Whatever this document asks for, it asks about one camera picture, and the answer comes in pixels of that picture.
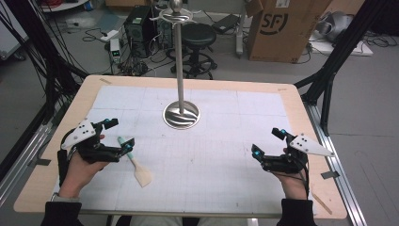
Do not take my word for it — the metal utensil stand with hooks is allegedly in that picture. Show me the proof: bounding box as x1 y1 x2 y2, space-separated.
150 0 201 131

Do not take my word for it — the aluminium rail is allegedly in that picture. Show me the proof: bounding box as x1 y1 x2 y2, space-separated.
0 122 54 206
301 101 369 226

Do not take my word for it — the grey computer tower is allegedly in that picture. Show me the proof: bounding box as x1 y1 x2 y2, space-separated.
154 2 176 51

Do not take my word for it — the person's right hand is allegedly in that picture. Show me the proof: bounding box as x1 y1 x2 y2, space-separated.
272 148 311 201

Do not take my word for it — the white board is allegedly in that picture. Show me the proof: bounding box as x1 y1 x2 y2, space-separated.
308 32 375 57

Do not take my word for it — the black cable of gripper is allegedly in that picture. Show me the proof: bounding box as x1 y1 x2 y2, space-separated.
56 127 80 188
272 158 312 201

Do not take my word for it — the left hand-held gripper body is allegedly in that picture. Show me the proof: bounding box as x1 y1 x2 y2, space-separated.
60 118 122 165

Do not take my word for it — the white power strip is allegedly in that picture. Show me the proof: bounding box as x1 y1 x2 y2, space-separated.
99 29 120 43

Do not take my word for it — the white grid mat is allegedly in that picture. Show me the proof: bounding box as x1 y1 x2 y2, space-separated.
52 85 312 212

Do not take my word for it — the person's left hand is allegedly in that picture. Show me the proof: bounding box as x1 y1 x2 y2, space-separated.
57 134 107 200

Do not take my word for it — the black metal frame with cables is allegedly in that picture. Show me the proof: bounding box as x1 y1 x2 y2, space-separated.
3 0 89 126

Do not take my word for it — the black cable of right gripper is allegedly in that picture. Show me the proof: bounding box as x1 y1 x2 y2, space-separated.
272 158 312 201

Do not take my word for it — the black tape piece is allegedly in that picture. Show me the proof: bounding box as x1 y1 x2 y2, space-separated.
320 170 341 180
33 158 52 168

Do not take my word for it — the black flat device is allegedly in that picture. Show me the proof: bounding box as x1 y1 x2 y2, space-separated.
212 13 241 35

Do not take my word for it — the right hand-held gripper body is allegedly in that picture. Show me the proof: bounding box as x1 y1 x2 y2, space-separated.
261 133 335 174

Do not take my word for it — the black round stool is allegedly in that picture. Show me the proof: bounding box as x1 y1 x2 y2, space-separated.
165 22 219 80

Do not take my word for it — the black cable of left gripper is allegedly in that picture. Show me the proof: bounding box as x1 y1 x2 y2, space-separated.
56 127 80 188

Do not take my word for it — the black computer tower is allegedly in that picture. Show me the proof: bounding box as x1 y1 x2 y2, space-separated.
123 5 158 59

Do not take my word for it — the white stand leg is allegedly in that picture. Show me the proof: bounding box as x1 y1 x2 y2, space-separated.
234 0 247 58

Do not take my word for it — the brown cardboard box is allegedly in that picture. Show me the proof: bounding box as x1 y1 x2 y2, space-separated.
246 0 334 64

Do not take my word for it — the small white device green display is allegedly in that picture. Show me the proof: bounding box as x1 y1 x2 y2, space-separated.
109 38 122 64

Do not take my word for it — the wooden spatula with teal handle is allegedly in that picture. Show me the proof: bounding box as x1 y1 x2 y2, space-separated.
117 136 153 189

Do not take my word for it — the silver grey appliance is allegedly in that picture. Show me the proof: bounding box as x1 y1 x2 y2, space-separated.
314 10 355 43

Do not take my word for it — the grey wristband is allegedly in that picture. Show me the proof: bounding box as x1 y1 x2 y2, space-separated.
50 192 81 203

